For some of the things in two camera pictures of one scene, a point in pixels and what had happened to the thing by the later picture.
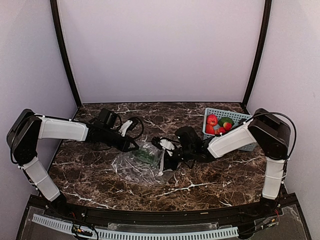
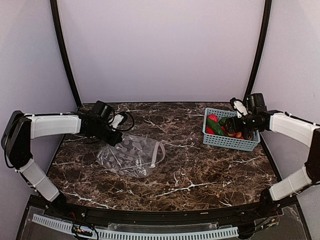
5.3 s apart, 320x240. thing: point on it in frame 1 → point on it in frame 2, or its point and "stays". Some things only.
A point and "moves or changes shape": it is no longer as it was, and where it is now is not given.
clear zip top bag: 143,165 moves or changes shape
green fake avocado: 225,119 stays
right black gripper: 167,162 → 237,128
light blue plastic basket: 236,117 stays
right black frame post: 267,18 stays
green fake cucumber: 145,156 → 215,127
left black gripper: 124,147 → 114,140
